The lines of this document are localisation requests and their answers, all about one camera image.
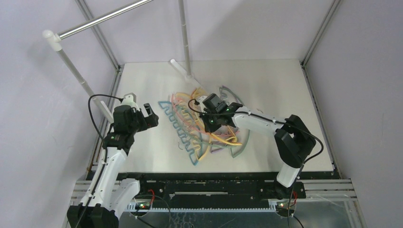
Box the teal wavy hanger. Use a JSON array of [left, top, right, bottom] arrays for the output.
[[219, 85, 250, 158]]

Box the pink hanger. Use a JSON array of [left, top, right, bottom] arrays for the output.
[[170, 89, 211, 135]]

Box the yellow smooth hanger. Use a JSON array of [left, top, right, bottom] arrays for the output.
[[187, 87, 244, 147]]

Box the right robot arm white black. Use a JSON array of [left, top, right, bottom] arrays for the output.
[[192, 94, 320, 198]]

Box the blue wavy hanger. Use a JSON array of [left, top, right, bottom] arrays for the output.
[[158, 101, 203, 166]]

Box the purple wavy hanger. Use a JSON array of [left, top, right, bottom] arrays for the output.
[[209, 126, 243, 153]]

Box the yellow wavy hanger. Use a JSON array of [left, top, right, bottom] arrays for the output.
[[171, 92, 210, 166]]

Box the left circuit board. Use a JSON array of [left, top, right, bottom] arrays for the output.
[[135, 202, 152, 211]]

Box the circuit board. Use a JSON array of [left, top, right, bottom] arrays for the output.
[[276, 203, 293, 211], [135, 202, 152, 211]]

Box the right circuit board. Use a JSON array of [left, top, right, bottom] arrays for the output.
[[276, 203, 293, 211]]

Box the chrome and white garment rack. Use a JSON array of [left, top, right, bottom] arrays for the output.
[[42, 0, 209, 124]]

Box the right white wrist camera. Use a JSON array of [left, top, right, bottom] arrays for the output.
[[196, 95, 207, 111]]

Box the right black camera cable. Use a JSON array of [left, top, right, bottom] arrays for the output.
[[188, 98, 324, 164]]

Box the black camera cable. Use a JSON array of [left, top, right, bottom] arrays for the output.
[[87, 94, 124, 142], [188, 98, 324, 164]]

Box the left black camera cable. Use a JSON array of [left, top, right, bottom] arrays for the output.
[[87, 94, 124, 142]]

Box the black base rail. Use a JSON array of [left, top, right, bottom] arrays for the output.
[[86, 171, 341, 210]]

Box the aluminium frame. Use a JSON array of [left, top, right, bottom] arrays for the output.
[[57, 0, 366, 228]]

